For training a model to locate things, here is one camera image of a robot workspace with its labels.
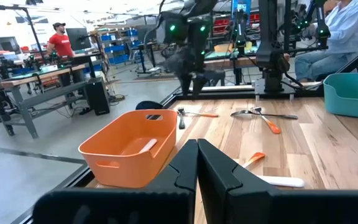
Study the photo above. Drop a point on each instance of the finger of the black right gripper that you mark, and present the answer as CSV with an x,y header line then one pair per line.
x,y
186,84
199,85

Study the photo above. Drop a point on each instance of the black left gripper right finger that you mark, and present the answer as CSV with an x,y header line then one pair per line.
x,y
244,202

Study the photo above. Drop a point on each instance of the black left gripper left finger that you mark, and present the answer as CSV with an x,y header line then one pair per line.
x,y
166,202

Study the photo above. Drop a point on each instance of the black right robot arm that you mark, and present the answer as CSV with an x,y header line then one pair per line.
x,y
269,46

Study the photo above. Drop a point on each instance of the background black robot arm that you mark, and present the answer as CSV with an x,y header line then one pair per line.
x,y
240,31
322,28

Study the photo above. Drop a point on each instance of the background wooden table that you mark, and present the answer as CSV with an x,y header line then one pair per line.
x,y
228,62

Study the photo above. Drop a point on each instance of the dark blue round object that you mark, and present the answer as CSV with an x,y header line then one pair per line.
x,y
149,105

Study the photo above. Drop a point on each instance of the orange plastic bin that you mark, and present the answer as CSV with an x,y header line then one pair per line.
x,y
120,168

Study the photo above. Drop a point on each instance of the shelf with blue bins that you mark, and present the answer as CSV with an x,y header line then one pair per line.
x,y
117,49

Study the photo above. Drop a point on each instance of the black computer tower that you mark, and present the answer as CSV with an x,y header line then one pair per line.
x,y
97,96

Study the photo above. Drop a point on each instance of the black computer monitor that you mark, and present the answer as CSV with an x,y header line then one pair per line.
x,y
78,39

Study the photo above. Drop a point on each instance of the standing person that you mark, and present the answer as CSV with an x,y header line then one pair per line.
x,y
61,43

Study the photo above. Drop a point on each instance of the teal plastic bin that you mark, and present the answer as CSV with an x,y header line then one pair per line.
x,y
353,96

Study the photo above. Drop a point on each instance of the seated person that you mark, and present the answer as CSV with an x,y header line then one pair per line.
x,y
346,31

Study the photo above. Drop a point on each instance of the grey wooden-top workbench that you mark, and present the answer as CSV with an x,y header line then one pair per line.
x,y
26,102

